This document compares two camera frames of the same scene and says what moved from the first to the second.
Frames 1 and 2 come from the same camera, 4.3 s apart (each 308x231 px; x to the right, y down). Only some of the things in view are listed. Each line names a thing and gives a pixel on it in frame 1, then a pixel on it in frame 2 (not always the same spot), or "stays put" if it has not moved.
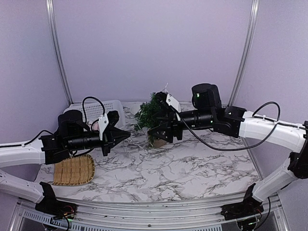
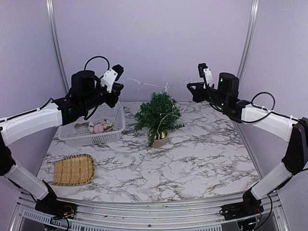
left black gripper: [109, 141] to [116, 88]
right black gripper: [167, 128] to [197, 94]
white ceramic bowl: [134, 109] stays put
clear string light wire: [146, 109] to [167, 85]
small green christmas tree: [147, 118] stays put
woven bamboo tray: [74, 171] stays put
